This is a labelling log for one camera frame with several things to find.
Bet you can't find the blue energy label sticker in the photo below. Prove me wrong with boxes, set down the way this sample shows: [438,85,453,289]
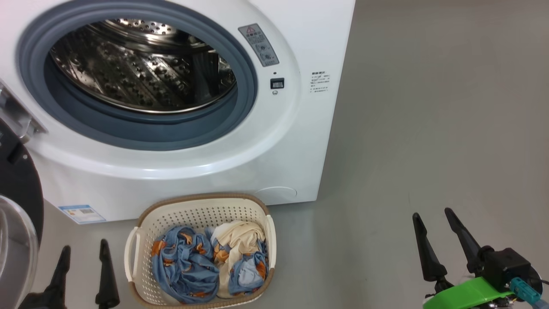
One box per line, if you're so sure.
[58,205,106,224]

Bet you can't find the round filter cover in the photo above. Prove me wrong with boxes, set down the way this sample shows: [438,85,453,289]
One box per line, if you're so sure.
[255,186,298,204]

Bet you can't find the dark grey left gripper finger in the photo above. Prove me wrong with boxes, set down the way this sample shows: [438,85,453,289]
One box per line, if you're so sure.
[95,239,121,309]
[19,245,72,309]

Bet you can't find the cream fabric garment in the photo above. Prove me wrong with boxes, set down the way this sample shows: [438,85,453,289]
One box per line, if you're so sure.
[210,221,266,299]

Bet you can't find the round dark washing machine door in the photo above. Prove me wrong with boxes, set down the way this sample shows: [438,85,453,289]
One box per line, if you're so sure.
[0,82,45,309]

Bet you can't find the teal cable connector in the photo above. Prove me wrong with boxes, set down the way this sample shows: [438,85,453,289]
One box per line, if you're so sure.
[510,277,549,309]

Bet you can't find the white front-load washing machine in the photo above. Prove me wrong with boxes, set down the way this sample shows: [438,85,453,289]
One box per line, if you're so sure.
[0,0,356,224]

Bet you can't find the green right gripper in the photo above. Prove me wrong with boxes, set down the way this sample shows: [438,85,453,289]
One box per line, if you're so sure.
[413,208,515,309]

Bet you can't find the blue dog print garment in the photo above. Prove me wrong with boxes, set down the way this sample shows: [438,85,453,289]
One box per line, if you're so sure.
[150,225,270,304]

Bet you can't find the grey warning sticker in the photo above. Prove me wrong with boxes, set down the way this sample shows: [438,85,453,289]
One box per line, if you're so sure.
[238,24,280,67]

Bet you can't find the stainless steel washer drum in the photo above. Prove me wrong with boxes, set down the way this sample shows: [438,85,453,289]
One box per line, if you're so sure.
[49,18,238,114]

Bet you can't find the cream perforated laundry basket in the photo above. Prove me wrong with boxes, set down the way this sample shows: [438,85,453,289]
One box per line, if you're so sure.
[124,193,277,309]

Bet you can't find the grey rubber door gasket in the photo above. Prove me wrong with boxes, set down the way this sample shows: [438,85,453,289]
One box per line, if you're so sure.
[17,0,258,151]

